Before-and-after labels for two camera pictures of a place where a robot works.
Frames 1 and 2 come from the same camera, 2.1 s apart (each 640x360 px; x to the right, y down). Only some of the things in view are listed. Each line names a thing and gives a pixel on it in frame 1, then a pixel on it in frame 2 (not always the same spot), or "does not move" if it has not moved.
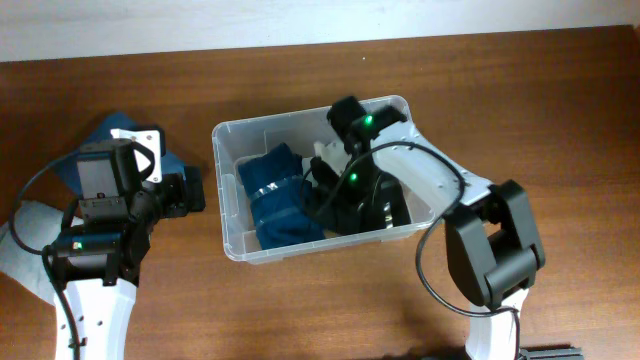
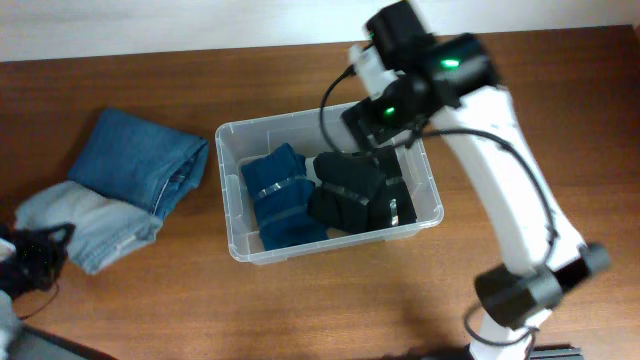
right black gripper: [354, 196] to [370, 126]
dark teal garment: [275, 183] does not move
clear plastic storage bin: [263, 168] does not move
